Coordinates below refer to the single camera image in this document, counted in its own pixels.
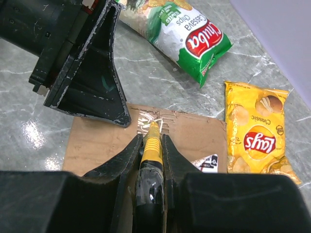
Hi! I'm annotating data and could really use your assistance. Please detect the green Chuba chips bag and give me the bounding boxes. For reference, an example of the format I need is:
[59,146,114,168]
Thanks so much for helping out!
[118,0,232,86]

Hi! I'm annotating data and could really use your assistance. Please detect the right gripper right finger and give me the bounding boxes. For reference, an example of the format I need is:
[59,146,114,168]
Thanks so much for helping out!
[162,134,202,233]

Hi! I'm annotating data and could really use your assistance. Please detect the yellow Lays chips bag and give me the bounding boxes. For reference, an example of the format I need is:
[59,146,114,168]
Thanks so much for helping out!
[225,81,301,184]

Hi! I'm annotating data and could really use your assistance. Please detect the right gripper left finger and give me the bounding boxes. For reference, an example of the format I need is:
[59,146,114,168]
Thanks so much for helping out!
[83,135,143,233]

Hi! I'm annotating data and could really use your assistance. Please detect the brown cardboard box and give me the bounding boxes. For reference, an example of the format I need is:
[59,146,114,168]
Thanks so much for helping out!
[62,103,229,233]

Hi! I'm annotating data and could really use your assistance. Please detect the yellow utility knife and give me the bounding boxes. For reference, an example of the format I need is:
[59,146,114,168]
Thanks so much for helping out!
[133,121,164,233]

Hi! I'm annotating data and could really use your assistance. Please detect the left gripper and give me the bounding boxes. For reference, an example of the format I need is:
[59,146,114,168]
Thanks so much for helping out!
[0,0,131,128]

